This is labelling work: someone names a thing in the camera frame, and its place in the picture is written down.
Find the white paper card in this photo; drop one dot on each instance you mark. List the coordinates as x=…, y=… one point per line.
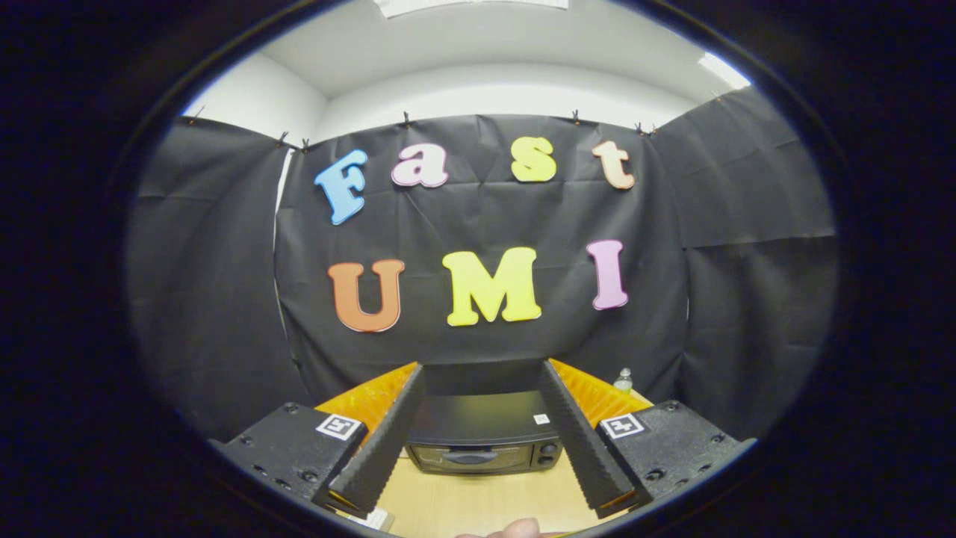
x=376, y=519

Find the green drink bottle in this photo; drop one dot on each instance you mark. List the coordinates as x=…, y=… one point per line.
x=624, y=382

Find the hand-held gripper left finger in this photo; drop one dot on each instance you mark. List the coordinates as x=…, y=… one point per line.
x=385, y=448

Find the black toaster oven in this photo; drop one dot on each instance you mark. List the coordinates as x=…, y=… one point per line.
x=478, y=415

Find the ceiling light panel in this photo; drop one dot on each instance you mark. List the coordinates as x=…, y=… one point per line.
x=723, y=70
x=470, y=4

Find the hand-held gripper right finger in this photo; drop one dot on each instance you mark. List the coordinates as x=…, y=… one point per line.
x=586, y=448

